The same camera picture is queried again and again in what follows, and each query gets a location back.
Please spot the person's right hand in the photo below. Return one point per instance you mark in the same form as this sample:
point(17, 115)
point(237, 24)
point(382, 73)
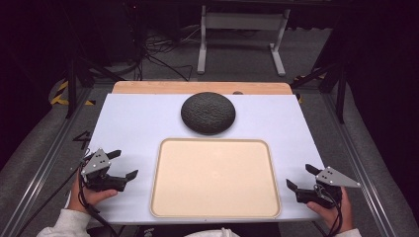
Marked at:
point(332, 217)

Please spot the person's white shirt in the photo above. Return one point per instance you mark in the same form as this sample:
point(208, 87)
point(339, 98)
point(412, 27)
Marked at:
point(214, 233)

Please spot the white table board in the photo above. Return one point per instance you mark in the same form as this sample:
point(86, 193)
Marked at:
point(138, 121)

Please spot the grey metal stand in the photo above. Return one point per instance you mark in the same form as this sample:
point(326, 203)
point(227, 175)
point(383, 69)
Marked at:
point(243, 20)

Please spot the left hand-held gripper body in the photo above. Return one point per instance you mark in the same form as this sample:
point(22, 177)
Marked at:
point(99, 163)

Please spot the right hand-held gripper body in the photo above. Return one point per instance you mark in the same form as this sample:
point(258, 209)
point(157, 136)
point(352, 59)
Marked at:
point(332, 179)

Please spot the aluminium rail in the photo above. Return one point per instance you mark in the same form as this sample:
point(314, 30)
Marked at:
point(359, 158)
point(42, 168)

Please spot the dark grey bumpy round dome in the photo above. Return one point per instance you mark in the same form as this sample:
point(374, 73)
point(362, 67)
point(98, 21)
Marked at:
point(208, 112)

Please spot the yellow and black floor tape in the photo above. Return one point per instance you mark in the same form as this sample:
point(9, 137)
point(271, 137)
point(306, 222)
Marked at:
point(61, 95)

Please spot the black tripod stand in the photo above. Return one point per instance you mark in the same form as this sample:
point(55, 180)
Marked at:
point(71, 85)
point(341, 95)

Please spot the person's left hand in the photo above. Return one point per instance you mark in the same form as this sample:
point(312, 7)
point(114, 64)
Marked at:
point(89, 199)

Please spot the beige plastic tray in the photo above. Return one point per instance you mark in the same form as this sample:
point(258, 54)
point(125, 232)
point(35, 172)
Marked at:
point(215, 179)

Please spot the wooden table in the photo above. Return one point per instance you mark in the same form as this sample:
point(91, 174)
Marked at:
point(164, 87)

